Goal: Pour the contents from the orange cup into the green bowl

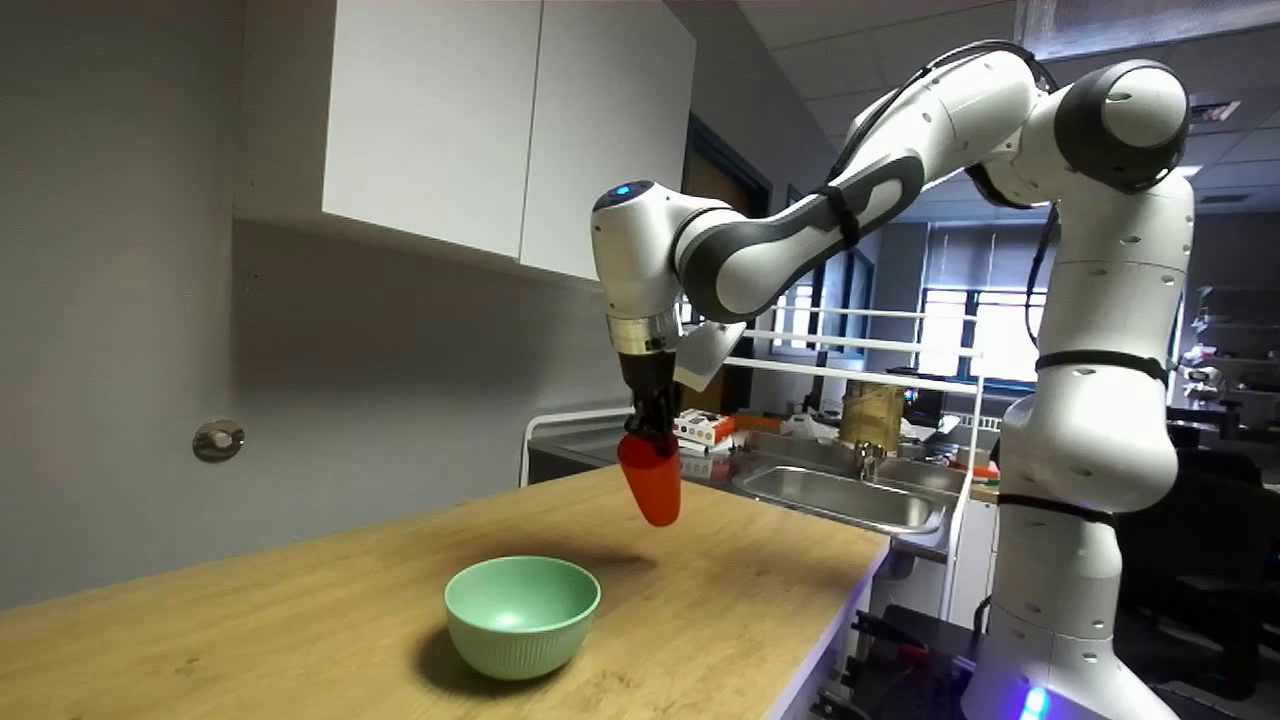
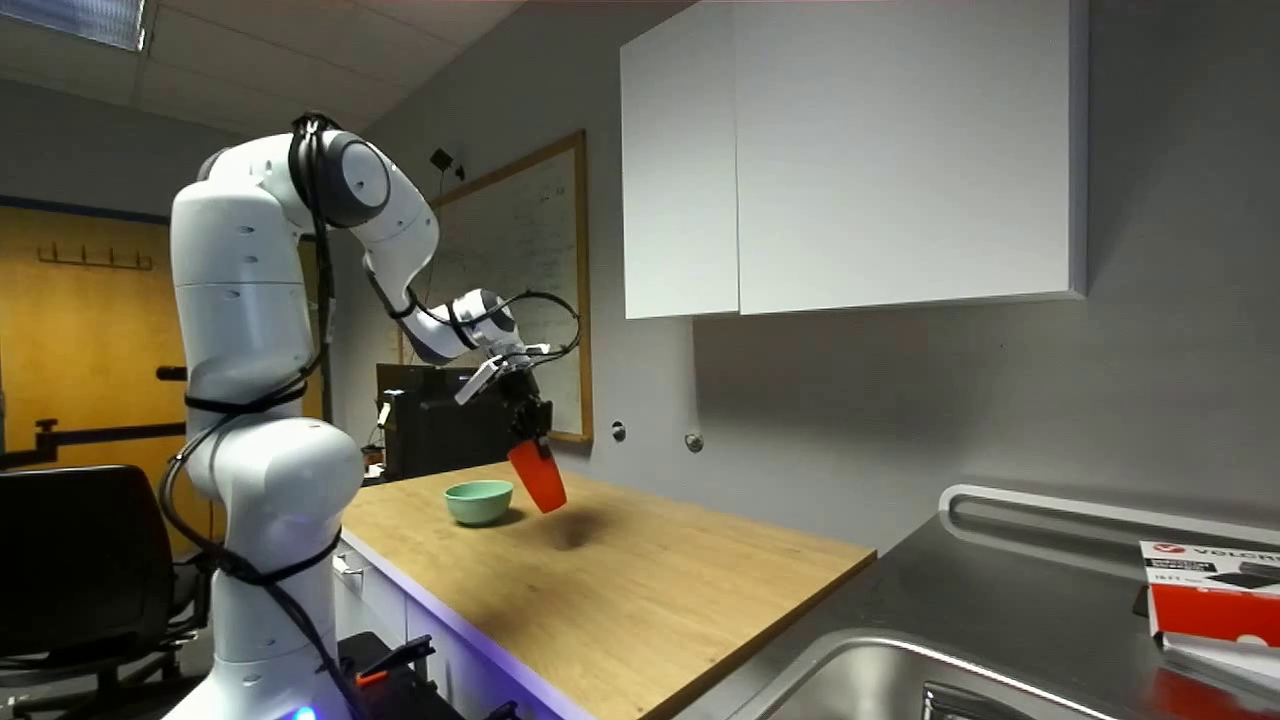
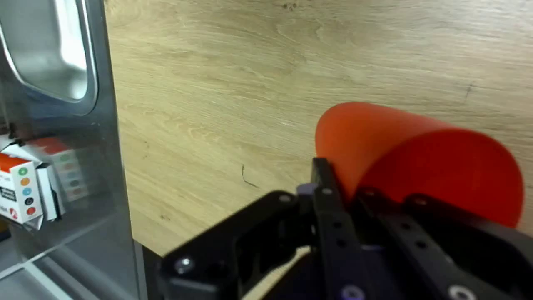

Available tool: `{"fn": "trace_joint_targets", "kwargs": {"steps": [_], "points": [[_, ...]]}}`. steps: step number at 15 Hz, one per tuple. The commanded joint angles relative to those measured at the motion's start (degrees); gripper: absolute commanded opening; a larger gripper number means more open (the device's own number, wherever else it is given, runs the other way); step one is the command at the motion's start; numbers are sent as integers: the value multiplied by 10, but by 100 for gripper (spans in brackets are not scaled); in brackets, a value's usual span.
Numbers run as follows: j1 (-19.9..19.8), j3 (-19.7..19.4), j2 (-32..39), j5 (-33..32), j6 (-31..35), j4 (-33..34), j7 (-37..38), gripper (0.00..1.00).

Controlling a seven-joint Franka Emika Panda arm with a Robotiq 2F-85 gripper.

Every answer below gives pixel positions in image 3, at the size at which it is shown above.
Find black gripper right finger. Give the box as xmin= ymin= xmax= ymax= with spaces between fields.
xmin=356 ymin=188 xmax=533 ymax=300

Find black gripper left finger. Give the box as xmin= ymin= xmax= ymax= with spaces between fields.
xmin=157 ymin=157 xmax=381 ymax=300

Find orange plastic cup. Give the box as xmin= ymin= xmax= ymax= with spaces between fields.
xmin=314 ymin=100 xmax=525 ymax=230

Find stainless steel sink unit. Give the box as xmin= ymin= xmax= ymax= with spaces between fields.
xmin=0 ymin=0 xmax=151 ymax=300

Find white box coloured dots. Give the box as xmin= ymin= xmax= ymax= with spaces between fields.
xmin=0 ymin=152 xmax=67 ymax=230

